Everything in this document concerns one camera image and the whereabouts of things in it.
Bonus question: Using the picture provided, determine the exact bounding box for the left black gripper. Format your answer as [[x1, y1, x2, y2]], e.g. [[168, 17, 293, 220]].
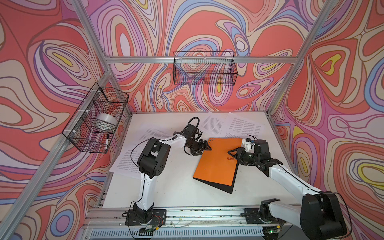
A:
[[188, 139, 212, 157]]

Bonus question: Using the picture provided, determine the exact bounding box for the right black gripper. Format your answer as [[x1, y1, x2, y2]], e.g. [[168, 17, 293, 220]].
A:
[[227, 147, 260, 166]]

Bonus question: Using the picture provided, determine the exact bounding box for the orange and black folder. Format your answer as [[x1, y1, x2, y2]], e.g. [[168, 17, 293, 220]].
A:
[[193, 138, 242, 194]]

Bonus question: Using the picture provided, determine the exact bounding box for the printed paper sheet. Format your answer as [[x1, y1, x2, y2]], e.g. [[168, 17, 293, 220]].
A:
[[132, 125, 183, 150], [220, 113, 265, 139], [109, 145, 144, 179], [199, 112, 228, 138]]

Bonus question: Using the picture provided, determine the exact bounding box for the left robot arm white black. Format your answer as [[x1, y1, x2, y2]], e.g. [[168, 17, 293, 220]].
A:
[[129, 132, 212, 223]]

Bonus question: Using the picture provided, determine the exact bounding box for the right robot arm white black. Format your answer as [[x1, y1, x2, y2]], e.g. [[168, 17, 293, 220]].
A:
[[228, 138, 348, 240]]

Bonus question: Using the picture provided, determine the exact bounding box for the black marker in basket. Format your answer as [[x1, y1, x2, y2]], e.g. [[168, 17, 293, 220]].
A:
[[105, 134, 110, 149]]

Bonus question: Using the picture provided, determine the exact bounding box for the white tape roll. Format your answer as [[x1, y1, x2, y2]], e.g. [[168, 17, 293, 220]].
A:
[[94, 113, 118, 133]]

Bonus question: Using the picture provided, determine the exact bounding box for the green circuit board left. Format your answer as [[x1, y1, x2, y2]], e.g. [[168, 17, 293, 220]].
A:
[[139, 227, 159, 235]]

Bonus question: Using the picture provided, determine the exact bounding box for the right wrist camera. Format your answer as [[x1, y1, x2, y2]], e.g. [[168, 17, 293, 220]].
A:
[[242, 138, 253, 152]]

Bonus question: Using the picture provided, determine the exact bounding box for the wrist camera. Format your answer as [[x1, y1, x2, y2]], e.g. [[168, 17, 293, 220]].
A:
[[242, 138, 253, 152], [183, 124, 200, 140]]

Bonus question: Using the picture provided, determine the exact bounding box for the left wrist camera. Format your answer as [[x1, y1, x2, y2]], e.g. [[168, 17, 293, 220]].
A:
[[183, 124, 200, 140]]

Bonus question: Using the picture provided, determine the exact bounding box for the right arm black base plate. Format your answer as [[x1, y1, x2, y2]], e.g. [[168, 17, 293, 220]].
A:
[[241, 208, 286, 225]]

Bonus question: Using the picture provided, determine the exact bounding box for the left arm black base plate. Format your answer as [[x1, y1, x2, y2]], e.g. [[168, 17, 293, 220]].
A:
[[125, 209, 167, 227]]

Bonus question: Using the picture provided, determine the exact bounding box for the black wire basket at back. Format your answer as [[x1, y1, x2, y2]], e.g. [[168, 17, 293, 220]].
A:
[[173, 50, 238, 86]]

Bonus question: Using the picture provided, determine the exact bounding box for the black wire basket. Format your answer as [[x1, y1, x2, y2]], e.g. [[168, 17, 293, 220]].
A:
[[62, 83, 129, 154], [173, 50, 238, 86]]

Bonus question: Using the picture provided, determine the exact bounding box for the black wire basket on left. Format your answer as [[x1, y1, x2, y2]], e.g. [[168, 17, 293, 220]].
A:
[[62, 83, 129, 154]]

